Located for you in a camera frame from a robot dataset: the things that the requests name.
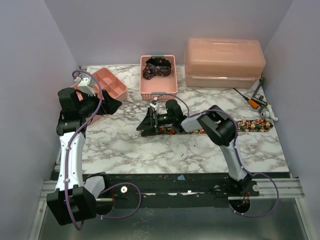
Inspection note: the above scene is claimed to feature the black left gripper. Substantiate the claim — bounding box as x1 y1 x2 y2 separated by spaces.
78 89 122 118

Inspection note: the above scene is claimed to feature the colourful faces patterned tie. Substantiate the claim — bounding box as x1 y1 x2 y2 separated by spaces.
140 119 275 137

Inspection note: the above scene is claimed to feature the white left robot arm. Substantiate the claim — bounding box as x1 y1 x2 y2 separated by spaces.
46 87 122 226

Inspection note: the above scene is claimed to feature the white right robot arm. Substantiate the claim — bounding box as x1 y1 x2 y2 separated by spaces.
136 99 252 196

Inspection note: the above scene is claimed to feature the pink divided organizer tray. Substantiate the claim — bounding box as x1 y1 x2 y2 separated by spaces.
69 68 129 125

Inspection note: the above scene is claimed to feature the pink plastic basket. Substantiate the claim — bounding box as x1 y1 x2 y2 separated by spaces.
139 55 178 101

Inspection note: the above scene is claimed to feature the dark floral tie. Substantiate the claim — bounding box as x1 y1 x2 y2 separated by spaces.
142 57 172 80

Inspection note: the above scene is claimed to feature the large pink storage box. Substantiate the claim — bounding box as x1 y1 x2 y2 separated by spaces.
184 38 266 89

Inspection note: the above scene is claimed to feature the orange black tool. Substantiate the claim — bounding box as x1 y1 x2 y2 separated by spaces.
233 77 267 113

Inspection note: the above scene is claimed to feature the white plastic fixture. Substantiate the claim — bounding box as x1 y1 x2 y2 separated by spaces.
260 104 279 122

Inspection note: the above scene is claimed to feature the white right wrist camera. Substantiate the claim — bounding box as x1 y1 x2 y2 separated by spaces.
149 97 160 114

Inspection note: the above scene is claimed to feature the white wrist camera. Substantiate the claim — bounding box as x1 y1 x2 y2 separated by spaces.
149 97 160 114
77 77 95 96

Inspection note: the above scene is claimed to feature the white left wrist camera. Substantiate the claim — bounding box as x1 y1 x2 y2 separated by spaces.
77 77 95 96

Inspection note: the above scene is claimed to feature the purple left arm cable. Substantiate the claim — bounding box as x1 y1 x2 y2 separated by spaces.
63 69 142 231

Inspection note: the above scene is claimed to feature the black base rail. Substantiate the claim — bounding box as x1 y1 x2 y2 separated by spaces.
98 173 260 209

